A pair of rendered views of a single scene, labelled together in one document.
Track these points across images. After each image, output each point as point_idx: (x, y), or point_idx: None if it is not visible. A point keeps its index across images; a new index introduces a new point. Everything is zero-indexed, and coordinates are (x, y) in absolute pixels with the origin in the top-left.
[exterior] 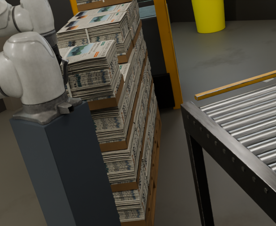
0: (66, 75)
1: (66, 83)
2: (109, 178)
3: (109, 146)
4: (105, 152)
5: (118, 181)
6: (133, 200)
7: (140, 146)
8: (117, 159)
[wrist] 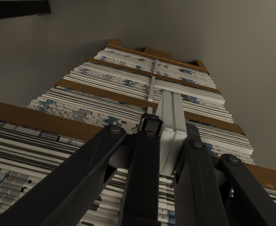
0: (70, 159)
1: (109, 129)
2: (128, 75)
3: (98, 91)
4: (115, 92)
5: (117, 69)
6: (107, 55)
7: None
8: (97, 79)
